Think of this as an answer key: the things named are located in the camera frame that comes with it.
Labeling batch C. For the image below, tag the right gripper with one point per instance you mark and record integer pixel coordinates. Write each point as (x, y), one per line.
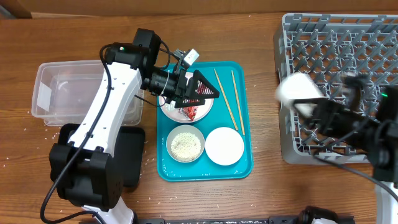
(319, 120)

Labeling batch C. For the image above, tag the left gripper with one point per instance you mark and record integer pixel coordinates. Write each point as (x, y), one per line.
(181, 89)

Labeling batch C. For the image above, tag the red snack wrapper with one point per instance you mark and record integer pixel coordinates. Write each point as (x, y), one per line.
(190, 112)

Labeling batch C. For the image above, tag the white paper cup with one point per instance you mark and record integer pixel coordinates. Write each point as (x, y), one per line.
(296, 86)

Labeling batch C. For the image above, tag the grey bowl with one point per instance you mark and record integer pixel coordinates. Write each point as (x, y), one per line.
(185, 129)

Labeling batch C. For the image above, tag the white rice pile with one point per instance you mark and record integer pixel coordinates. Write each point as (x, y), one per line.
(185, 147)

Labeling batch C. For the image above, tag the white bowl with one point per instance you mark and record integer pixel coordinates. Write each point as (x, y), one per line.
(224, 146)

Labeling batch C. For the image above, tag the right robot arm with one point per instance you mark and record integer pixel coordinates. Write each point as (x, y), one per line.
(376, 137)

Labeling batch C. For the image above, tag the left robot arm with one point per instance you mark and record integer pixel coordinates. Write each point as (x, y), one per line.
(84, 170)

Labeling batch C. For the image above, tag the grey dishwasher rack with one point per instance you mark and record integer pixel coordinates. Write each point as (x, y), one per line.
(324, 46)

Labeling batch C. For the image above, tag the large white round plate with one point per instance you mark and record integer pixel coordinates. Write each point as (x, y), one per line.
(176, 114)

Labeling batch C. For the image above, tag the left wooden chopstick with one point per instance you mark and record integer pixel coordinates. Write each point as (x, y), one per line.
(226, 100)

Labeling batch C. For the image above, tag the teal plastic serving tray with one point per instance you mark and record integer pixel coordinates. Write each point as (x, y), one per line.
(203, 168)

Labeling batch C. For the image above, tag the black rectangular tray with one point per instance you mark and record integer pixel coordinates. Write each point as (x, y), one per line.
(128, 152)

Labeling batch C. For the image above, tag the clear plastic bin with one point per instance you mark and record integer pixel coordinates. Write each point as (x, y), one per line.
(79, 91)

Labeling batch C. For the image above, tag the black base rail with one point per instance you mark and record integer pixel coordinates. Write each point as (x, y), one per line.
(269, 220)

